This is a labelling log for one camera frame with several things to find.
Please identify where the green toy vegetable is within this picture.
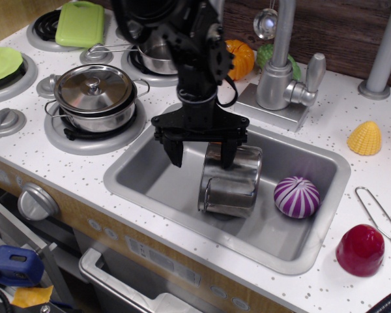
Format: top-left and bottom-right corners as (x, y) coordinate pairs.
(256, 44), (302, 81)

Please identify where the yellow toy corn piece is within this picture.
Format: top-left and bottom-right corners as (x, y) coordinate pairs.
(347, 121), (382, 156)

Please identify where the steel pot with lid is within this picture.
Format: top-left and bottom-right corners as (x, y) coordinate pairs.
(44, 64), (141, 133)

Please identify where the grey oven door handle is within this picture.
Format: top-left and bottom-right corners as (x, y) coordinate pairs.
(79, 248), (220, 312)

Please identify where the grey stove knob middle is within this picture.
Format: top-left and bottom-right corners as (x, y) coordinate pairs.
(80, 44), (113, 65)

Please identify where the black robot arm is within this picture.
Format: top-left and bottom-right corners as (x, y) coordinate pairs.
(111, 1), (249, 168)

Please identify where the small steel pot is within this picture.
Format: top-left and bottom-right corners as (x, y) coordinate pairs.
(198, 143), (263, 218)

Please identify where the grey oven dial knob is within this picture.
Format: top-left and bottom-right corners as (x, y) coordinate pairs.
(18, 183), (59, 221)

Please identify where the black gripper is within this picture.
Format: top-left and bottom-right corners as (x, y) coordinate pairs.
(151, 98), (249, 169)

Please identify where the grey toy sink basin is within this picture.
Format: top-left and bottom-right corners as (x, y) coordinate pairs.
(104, 126), (351, 275)

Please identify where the silver toy faucet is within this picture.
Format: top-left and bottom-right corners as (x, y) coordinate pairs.
(234, 1), (326, 132)

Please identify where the green toy cutting board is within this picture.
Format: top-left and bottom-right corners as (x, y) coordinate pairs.
(55, 1), (105, 48)

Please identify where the steel saucepan with handle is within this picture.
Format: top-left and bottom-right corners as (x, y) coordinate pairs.
(103, 35), (177, 75)

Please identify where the grey stove knob left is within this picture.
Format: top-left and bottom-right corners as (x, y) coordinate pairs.
(36, 74), (61, 99)

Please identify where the back left stove burner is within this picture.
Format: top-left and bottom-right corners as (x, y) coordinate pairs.
(26, 10), (80, 52)

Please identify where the hanging steel ladle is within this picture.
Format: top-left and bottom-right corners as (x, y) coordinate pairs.
(253, 1), (278, 40)

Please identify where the front right stove burner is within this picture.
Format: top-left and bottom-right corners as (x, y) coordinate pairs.
(44, 100), (146, 156)

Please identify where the grey vertical post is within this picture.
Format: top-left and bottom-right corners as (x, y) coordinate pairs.
(358, 14), (391, 100)

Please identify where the purple striped toy onion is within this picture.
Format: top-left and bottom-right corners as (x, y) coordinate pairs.
(274, 176), (321, 219)

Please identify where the grey stove knob front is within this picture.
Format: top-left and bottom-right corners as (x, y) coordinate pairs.
(0, 108), (27, 137)

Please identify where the yellow tape piece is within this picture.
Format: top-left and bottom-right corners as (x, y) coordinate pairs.
(11, 286), (54, 308)

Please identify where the blue clamp tool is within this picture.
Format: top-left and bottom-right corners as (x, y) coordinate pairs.
(0, 245), (45, 287)

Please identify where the orange toy pumpkin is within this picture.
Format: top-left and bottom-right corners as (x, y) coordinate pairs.
(225, 39), (255, 81)

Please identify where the red toy apple half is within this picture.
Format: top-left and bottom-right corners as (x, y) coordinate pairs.
(336, 224), (385, 277)

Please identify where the green toy plate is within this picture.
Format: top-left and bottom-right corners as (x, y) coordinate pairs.
(0, 47), (23, 80)

